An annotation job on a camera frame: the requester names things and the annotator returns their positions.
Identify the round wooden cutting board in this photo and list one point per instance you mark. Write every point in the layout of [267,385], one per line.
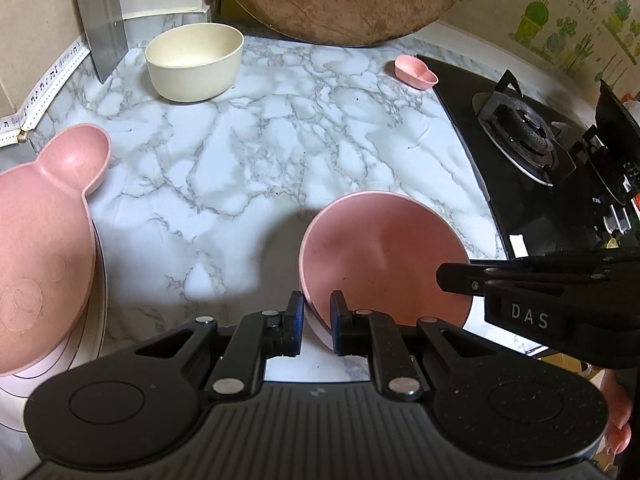
[350,0]

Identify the cream bowl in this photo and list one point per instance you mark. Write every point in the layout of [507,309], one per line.
[195,80]

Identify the person's right hand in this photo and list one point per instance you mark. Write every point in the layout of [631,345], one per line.
[617,410]

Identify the large white plate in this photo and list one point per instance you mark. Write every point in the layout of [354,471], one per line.
[50,405]

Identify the pink bowl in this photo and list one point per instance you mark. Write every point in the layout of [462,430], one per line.
[380,260]

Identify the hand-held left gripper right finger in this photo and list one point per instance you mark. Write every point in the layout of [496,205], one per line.
[340,320]

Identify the small pink heart dish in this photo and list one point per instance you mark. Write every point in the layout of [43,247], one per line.
[415,72]

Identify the stove knob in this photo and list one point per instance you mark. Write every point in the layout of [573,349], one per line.
[623,217]
[609,223]

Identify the pink bear-shaped plate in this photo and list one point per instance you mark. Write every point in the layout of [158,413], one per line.
[40,240]

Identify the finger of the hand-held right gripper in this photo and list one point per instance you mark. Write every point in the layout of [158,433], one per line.
[525,270]

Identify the black gas stove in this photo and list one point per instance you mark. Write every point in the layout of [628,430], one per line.
[480,160]

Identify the black wok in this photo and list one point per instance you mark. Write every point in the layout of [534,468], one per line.
[610,125]

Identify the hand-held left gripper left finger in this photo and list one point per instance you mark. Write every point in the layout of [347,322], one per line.
[297,320]

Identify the white music-note edge strip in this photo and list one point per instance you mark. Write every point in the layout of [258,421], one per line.
[50,77]

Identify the plant wall sticker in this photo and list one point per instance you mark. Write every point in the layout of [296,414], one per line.
[570,15]

